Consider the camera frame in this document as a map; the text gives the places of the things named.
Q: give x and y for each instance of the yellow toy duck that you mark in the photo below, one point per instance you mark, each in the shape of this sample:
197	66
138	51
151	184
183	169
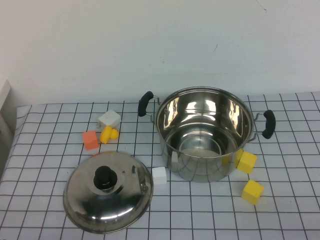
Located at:
106	135

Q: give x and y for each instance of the yellow foam cube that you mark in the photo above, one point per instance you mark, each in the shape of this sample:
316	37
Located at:
247	162
252	192

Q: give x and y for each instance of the white black grid tablecloth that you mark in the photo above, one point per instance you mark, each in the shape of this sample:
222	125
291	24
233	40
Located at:
50	175

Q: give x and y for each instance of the white furniture panel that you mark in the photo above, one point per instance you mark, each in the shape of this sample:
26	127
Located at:
5	105

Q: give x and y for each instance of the white power adapter plug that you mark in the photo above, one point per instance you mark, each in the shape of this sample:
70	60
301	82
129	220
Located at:
110	118

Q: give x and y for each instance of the orange foam cube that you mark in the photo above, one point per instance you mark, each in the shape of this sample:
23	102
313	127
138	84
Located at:
90	141

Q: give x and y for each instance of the white foam cube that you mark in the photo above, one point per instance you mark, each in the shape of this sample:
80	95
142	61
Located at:
159	176

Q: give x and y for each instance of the stainless steel lid black knob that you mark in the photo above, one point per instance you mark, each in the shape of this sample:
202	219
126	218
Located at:
125	200

